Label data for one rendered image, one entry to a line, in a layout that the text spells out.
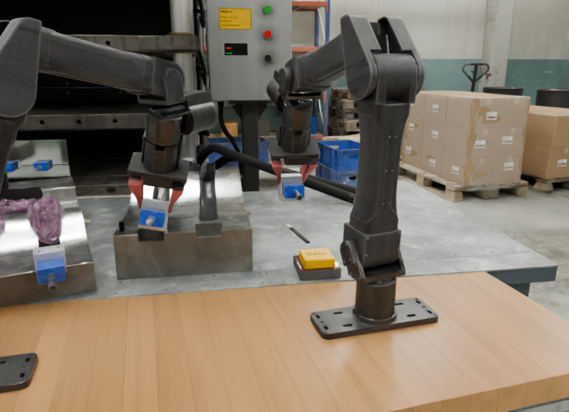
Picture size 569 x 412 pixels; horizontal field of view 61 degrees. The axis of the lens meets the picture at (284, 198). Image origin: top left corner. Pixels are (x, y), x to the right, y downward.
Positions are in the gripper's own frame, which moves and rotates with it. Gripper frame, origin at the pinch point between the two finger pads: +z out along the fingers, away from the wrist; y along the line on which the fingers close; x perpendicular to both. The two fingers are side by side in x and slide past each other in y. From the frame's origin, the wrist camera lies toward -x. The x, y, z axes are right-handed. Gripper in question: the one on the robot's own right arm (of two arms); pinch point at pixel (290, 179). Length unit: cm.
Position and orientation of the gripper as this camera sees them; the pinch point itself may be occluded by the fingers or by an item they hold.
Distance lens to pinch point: 106.7
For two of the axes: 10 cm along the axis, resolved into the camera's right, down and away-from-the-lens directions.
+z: -0.6, 7.4, 6.6
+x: 1.5, 6.7, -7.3
